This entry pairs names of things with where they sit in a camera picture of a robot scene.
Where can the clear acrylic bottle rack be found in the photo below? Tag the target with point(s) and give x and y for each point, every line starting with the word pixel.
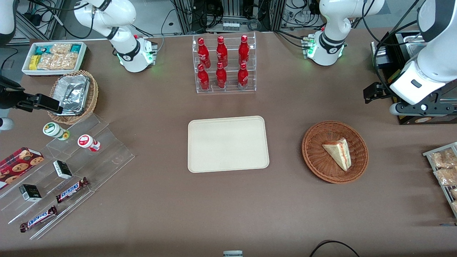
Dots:
pixel 230 87

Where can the beige plastic tray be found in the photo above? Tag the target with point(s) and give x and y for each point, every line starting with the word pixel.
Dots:
pixel 228 144

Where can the red cookie box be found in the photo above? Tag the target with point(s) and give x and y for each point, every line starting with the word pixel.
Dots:
pixel 18 166

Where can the teal snack packet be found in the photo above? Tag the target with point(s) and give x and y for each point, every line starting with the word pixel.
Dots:
pixel 75 48
pixel 43 50

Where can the red capped yogurt bottle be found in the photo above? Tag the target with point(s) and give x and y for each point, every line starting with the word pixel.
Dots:
pixel 86 142

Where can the small grey device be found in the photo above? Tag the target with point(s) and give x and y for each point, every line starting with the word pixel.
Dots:
pixel 232 253

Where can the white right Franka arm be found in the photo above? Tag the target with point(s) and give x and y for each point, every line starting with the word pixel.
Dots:
pixel 121 14

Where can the small black box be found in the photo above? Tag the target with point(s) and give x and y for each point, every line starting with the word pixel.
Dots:
pixel 63 169
pixel 30 192

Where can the yellow snack packet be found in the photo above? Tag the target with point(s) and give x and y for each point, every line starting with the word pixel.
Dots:
pixel 33 62

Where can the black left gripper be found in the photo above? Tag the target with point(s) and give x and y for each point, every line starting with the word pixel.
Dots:
pixel 382 91

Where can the small clear cracker bag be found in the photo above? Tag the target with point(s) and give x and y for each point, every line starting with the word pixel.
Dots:
pixel 60 48

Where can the clear acrylic step display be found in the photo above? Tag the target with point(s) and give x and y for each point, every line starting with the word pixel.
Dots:
pixel 107 157

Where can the white rectangular snack bin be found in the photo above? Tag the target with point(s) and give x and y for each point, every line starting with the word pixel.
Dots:
pixel 83 59

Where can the large clear cracker bag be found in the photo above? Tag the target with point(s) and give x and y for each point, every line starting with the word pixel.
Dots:
pixel 59 61

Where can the black hot food case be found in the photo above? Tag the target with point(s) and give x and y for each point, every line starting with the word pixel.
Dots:
pixel 396 46

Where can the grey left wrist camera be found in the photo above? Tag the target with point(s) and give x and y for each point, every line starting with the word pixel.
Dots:
pixel 421 108

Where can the green capped yogurt bottle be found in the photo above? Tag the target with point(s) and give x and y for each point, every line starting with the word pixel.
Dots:
pixel 53 130

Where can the white power strip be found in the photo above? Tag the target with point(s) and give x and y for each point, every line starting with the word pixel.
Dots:
pixel 231 26

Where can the red cola bottle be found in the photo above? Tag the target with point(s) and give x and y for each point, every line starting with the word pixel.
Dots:
pixel 242 76
pixel 244 50
pixel 221 51
pixel 203 78
pixel 203 51
pixel 221 76

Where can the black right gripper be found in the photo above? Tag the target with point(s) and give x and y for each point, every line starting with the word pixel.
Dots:
pixel 9 99

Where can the light wicker basket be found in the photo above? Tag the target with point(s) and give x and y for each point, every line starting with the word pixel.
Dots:
pixel 93 94

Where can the Snickers bar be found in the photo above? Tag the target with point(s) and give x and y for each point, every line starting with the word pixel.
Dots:
pixel 71 190
pixel 38 218

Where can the aluminium foil trays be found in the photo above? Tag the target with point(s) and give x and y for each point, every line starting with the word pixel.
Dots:
pixel 71 93

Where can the round brown wicker basket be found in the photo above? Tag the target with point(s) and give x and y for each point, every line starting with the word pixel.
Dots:
pixel 316 157

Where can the triangular sandwich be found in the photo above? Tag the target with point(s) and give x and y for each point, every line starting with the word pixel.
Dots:
pixel 339 153

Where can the clear bag of snacks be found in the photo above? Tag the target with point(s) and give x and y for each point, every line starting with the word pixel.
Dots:
pixel 454 207
pixel 447 176
pixel 444 159
pixel 454 193

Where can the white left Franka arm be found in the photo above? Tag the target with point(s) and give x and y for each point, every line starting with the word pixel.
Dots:
pixel 332 21

